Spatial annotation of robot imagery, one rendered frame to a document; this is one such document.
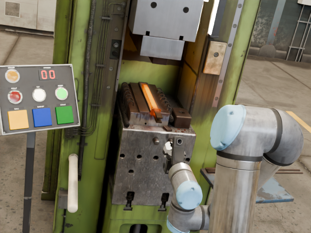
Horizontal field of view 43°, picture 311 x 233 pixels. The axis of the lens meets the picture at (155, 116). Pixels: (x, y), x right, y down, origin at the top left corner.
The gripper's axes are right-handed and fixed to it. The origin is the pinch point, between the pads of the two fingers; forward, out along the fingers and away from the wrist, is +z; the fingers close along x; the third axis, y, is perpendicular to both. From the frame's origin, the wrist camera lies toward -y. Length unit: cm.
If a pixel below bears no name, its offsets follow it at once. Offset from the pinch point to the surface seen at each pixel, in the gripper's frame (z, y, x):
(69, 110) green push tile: 18.3, -2.4, -42.4
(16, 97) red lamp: 13, -9, -64
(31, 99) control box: 15, -7, -58
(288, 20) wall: 623, 18, 394
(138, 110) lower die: 35.8, 2.1, -8.2
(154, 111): 29.0, -1.1, -1.6
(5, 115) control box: 8, -2, -67
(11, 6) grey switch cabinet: 558, 57, -143
